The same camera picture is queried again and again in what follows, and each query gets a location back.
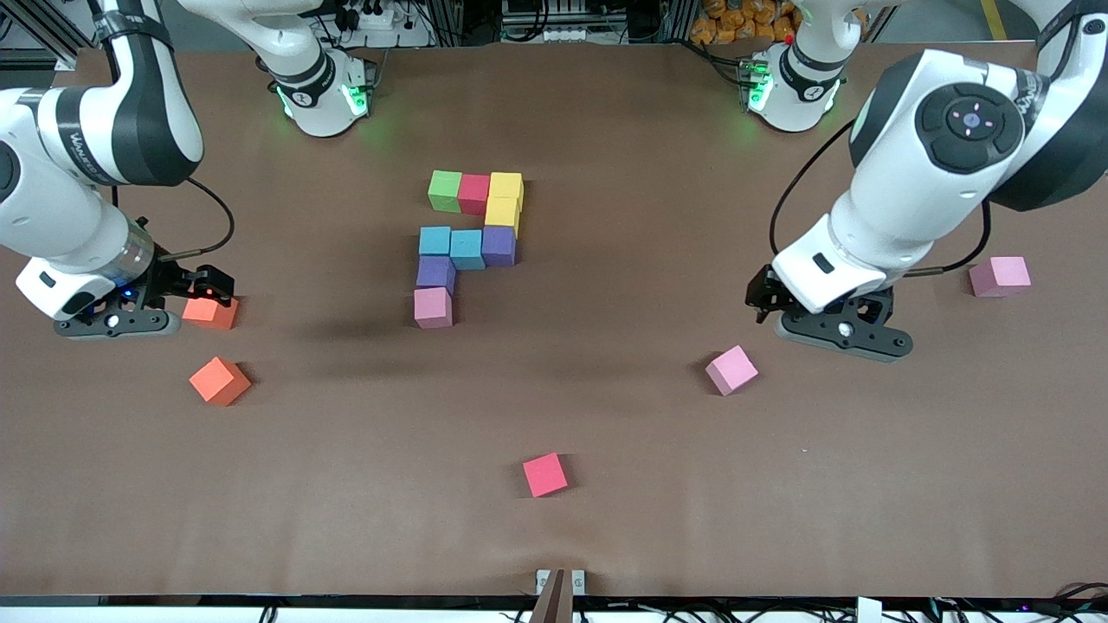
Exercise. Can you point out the purple foam cube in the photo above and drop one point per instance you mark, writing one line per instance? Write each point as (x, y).
(499, 247)
(435, 273)

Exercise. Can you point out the green foam cube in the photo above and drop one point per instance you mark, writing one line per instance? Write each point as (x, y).
(446, 191)

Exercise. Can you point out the blue foam cube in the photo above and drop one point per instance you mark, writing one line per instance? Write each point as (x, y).
(467, 249)
(435, 240)

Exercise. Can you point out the yellow foam cube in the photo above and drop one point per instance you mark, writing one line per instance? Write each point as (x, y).
(504, 215)
(507, 185)

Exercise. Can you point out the pink foam cube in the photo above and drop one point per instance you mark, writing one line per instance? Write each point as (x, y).
(1000, 276)
(433, 308)
(731, 369)

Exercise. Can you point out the small white box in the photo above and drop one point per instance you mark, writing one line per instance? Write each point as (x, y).
(868, 610)

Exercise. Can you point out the brown table cover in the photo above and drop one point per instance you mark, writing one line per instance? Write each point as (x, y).
(606, 476)

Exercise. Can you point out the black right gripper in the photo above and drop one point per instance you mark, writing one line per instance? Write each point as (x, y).
(177, 281)

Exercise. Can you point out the white power strip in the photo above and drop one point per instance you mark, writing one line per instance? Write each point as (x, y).
(407, 36)

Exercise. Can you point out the grey electronics rack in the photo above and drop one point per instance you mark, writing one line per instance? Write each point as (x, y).
(563, 35)

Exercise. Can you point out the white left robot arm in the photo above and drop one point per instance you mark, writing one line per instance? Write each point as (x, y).
(892, 199)

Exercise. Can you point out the small metal bracket plate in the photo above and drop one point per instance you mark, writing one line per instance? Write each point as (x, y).
(580, 581)

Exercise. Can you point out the brown camera pole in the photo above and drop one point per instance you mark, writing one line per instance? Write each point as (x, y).
(554, 606)

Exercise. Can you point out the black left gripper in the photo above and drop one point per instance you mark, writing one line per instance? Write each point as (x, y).
(763, 292)

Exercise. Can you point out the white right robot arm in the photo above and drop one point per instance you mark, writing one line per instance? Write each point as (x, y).
(52, 216)

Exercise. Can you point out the orange foam cube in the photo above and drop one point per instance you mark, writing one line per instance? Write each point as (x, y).
(212, 316)
(220, 381)

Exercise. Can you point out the orange snack bag pile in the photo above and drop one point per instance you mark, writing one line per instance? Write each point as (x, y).
(736, 22)

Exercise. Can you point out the red foam cube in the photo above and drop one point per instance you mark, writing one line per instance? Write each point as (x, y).
(545, 474)
(474, 194)

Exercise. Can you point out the aluminium frame post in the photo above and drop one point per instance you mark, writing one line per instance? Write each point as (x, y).
(66, 62)

